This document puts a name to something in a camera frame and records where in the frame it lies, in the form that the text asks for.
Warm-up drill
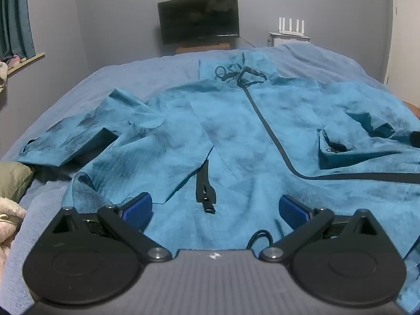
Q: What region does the white router with antennas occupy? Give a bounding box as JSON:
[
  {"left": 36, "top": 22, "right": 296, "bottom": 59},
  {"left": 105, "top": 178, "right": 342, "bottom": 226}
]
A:
[{"left": 279, "top": 17, "right": 311, "bottom": 37}]

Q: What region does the teal zip jacket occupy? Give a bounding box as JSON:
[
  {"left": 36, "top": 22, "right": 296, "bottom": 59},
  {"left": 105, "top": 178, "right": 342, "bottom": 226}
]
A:
[{"left": 16, "top": 51, "right": 420, "bottom": 314}]

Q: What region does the wooden window sill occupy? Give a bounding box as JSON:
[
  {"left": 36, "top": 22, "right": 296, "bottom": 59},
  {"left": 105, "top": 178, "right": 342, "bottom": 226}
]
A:
[{"left": 7, "top": 52, "right": 46, "bottom": 75}]

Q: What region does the wooden monitor stand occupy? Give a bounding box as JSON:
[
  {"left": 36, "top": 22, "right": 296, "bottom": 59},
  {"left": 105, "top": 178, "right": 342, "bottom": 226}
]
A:
[{"left": 175, "top": 41, "right": 237, "bottom": 54}]

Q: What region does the white side cabinet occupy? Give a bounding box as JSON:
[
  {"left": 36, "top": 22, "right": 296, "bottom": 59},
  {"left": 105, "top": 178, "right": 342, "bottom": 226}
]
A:
[{"left": 267, "top": 32, "right": 312, "bottom": 47}]

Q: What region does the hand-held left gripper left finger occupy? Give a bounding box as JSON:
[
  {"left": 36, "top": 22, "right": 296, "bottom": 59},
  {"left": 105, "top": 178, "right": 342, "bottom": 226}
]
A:
[{"left": 49, "top": 192, "right": 172, "bottom": 264}]

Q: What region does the cream plush cloth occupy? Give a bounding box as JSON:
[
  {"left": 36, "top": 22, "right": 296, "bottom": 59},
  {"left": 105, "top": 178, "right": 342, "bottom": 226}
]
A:
[{"left": 0, "top": 197, "right": 28, "bottom": 274}]

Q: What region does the black flat screen monitor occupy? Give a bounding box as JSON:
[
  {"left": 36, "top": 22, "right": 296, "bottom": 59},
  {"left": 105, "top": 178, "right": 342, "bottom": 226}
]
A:
[{"left": 157, "top": 0, "right": 240, "bottom": 45}]

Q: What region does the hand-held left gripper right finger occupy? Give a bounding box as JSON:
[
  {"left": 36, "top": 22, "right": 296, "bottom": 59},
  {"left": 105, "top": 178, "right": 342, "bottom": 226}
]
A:
[{"left": 259, "top": 194, "right": 385, "bottom": 264}]

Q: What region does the olive green pillow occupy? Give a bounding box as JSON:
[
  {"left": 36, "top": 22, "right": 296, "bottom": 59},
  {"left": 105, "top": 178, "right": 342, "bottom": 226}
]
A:
[{"left": 0, "top": 161, "right": 35, "bottom": 203}]

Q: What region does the teal curtain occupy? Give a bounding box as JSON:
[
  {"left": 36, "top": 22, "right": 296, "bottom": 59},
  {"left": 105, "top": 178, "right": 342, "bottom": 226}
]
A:
[{"left": 0, "top": 0, "right": 36, "bottom": 60}]

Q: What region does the blue bed blanket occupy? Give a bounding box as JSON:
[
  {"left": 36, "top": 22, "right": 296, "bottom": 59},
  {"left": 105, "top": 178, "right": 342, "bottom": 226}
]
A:
[{"left": 0, "top": 43, "right": 420, "bottom": 315}]

